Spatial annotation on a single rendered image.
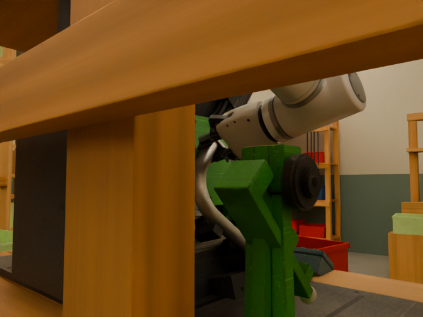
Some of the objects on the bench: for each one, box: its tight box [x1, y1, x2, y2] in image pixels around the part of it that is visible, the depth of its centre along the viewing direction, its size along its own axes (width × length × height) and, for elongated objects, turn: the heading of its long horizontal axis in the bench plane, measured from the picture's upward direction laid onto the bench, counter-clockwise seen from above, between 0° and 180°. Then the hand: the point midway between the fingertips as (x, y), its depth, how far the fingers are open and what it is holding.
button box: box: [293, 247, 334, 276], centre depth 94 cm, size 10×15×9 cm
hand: (211, 148), depth 77 cm, fingers closed on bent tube, 3 cm apart
